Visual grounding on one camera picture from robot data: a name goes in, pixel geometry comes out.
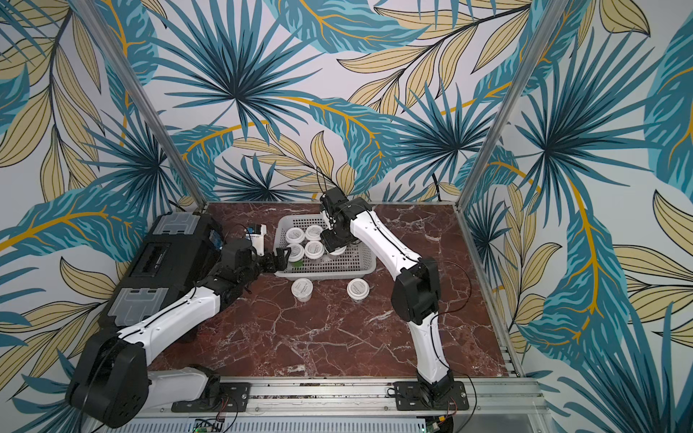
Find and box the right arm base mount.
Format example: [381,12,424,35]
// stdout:
[386,373,470,412]

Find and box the yogurt cup green label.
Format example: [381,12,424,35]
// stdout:
[304,225,323,242]

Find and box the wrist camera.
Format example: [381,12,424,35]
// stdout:
[319,187,348,218]
[247,224,266,256]

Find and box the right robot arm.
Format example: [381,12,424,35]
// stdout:
[319,189,455,408]

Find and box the black plastic toolbox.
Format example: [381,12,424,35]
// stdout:
[99,212,223,329]

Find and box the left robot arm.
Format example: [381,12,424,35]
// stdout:
[65,238,291,428]

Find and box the yogurt cup white lid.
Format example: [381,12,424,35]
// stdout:
[284,227,305,245]

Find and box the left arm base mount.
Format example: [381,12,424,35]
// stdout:
[171,373,251,413]

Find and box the white perforated plastic basket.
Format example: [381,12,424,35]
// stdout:
[274,214,377,281]

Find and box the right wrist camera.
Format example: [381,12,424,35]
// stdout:
[319,187,348,218]

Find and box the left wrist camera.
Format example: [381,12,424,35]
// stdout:
[247,224,266,256]

